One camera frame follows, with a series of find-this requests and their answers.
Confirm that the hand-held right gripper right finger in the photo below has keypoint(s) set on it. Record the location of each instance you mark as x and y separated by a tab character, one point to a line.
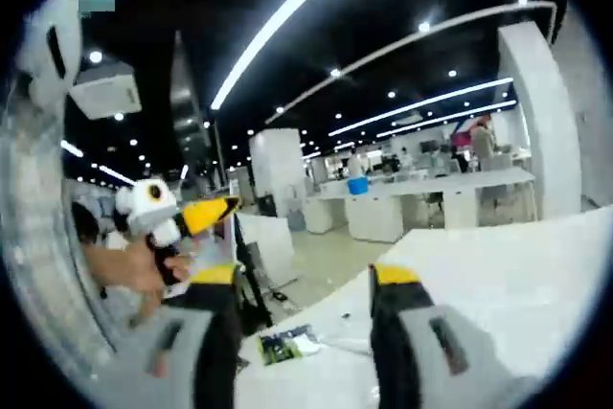
455	361

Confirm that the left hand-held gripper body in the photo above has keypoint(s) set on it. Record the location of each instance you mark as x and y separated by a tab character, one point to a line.
148	208

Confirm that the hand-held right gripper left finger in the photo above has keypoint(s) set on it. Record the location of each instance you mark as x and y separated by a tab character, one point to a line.
182	356

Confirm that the green black skincare sachet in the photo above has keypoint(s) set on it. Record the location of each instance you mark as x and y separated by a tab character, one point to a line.
278	349

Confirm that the person's left hand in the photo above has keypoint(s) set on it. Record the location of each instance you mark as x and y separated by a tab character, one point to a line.
139	265

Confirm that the white desk black legs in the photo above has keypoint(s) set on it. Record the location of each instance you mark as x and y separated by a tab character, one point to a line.
254	284

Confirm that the ceiling air conditioner unit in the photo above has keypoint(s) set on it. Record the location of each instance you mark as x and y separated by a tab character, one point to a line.
105	93

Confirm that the blue bin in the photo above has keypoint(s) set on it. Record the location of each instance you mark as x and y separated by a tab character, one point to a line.
358	187

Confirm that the long white desk row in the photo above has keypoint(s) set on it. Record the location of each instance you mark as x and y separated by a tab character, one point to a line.
421	203

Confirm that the white worn device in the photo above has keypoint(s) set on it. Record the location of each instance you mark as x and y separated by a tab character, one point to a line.
38	64

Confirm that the long ceiling strip light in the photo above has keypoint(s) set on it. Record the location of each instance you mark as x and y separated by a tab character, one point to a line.
268	26

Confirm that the white pedestal cabinet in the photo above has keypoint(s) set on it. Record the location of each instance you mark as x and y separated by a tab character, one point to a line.
275	246

